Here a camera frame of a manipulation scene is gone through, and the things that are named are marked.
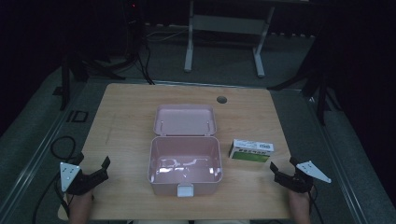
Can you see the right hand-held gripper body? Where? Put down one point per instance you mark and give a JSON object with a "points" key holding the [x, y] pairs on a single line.
{"points": [[297, 183]]}

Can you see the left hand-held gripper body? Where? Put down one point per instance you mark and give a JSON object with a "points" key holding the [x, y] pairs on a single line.
{"points": [[71, 177]]}

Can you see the green and white carton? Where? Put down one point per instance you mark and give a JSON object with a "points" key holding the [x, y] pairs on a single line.
{"points": [[251, 151]]}

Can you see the pink plastic storage box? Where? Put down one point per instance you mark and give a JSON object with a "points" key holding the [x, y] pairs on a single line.
{"points": [[185, 155]]}

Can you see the person's right hand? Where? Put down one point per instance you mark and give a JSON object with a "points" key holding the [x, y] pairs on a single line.
{"points": [[299, 200]]}

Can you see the person's left hand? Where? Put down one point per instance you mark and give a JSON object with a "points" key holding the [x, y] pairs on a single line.
{"points": [[81, 202]]}

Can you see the black tripod stand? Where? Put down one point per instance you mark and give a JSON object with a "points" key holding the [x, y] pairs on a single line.
{"points": [[320, 93], [66, 81]]}

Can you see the black rectangular floor frame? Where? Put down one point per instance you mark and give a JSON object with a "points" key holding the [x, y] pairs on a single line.
{"points": [[77, 116]]}

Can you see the white metal desk frame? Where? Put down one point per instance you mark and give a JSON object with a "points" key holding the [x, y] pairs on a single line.
{"points": [[229, 24]]}

